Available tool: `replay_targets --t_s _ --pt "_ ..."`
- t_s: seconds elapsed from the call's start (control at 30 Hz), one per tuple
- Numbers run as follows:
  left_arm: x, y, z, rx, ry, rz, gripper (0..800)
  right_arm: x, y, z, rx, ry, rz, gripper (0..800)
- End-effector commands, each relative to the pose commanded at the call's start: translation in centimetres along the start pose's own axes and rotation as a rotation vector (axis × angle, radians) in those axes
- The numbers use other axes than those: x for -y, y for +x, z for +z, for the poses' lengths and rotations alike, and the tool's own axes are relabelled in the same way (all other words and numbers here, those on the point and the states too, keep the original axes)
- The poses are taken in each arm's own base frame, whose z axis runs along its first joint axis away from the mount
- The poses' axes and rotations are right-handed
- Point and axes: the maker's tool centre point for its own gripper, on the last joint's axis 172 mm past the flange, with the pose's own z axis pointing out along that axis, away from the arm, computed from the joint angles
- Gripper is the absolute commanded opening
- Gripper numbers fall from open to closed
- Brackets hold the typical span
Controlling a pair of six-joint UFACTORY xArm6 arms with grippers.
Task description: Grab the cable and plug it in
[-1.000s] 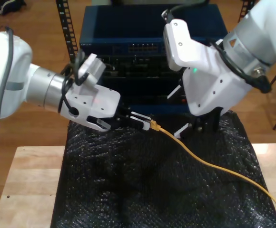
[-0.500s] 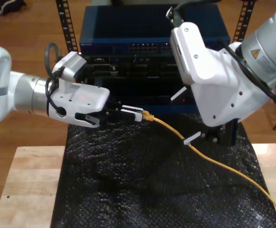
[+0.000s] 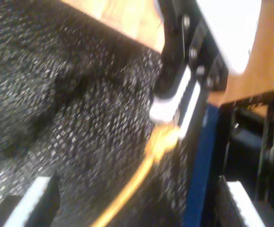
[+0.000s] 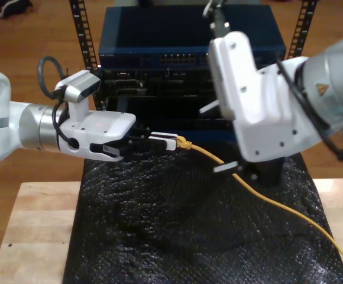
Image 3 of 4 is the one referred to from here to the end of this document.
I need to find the black bubble wrap mat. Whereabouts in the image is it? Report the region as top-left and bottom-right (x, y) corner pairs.
(0, 0), (199, 227)

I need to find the yellow network cable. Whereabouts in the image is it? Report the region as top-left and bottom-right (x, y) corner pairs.
(89, 124), (181, 227)

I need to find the blue base board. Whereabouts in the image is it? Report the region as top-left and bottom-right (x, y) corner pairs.
(180, 104), (223, 227)

